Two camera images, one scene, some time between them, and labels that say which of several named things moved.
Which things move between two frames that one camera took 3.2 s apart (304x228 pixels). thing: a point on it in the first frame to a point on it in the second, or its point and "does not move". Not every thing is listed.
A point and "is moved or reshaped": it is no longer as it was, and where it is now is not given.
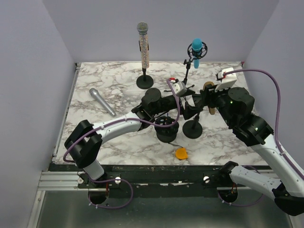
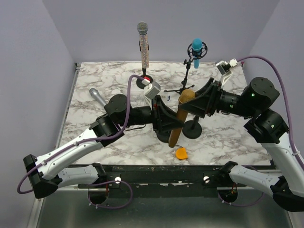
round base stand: [192, 129] does not move
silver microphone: [93, 92] does not move
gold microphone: [212, 110] is moved or reshaped
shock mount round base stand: [166, 134] does not move
